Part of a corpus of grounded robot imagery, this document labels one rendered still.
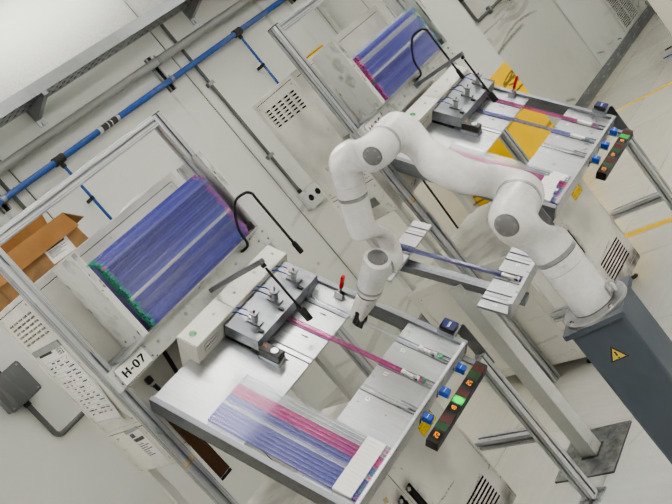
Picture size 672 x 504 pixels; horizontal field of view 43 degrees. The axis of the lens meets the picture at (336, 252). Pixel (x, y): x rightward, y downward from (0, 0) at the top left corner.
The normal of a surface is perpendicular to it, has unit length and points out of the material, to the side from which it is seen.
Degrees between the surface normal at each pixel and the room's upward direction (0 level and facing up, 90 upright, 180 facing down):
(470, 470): 90
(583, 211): 90
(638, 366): 90
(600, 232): 90
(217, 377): 48
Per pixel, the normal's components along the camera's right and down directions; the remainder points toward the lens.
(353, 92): -0.53, 0.58
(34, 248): 0.48, -0.44
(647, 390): -0.37, 0.50
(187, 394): 0.00, -0.73
